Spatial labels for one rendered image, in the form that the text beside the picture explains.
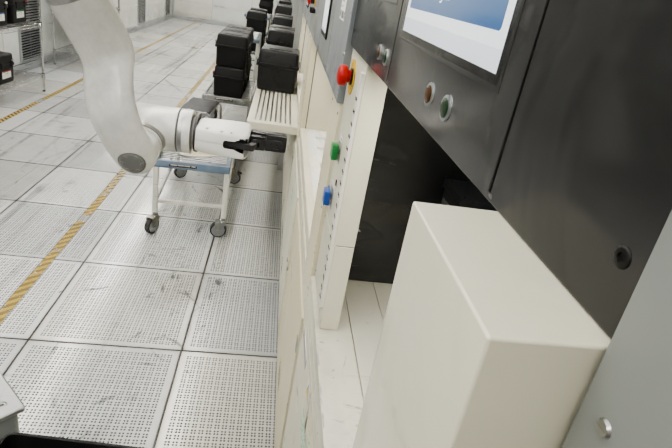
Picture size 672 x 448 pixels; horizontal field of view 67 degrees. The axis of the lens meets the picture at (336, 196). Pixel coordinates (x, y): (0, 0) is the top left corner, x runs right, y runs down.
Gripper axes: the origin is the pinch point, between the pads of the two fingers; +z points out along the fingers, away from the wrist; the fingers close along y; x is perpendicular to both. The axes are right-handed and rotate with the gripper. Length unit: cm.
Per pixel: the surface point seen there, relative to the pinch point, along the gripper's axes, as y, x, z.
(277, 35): -353, -18, -5
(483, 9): 60, 31, 12
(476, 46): 61, 28, 12
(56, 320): -89, -120, -82
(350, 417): 36, -33, 17
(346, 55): -6.3, 17.9, 11.7
